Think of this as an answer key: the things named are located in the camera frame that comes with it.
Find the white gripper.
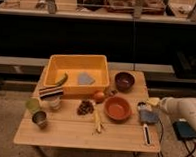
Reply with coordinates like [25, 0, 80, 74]
[147, 97, 177, 114]

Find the dark brown bowl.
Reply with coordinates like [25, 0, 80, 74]
[114, 71, 135, 92]

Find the orange-red bowl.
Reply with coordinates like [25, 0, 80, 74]
[104, 96, 132, 122]

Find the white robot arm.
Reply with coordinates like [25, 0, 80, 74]
[146, 97, 196, 131]

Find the yellow plastic tray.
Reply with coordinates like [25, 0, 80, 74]
[43, 54, 110, 95]

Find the blue sponge brush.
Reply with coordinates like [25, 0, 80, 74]
[137, 102, 158, 124]

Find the wooden folding table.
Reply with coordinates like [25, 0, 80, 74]
[14, 71, 161, 153]

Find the small brown object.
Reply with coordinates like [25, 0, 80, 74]
[106, 90, 118, 97]

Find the black power adapter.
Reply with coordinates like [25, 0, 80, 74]
[173, 121, 196, 141]

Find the orange fruit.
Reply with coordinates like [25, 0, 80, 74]
[93, 91, 105, 103]

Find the bunch of dark grapes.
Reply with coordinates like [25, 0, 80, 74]
[76, 100, 94, 115]

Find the blue-grey cloth piece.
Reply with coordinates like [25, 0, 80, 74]
[77, 72, 95, 85]

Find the metal cup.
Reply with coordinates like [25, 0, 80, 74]
[32, 111, 48, 129]

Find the green cup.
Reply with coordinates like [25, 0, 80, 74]
[26, 98, 41, 114]

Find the black cable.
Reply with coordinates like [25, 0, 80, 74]
[156, 120, 196, 157]

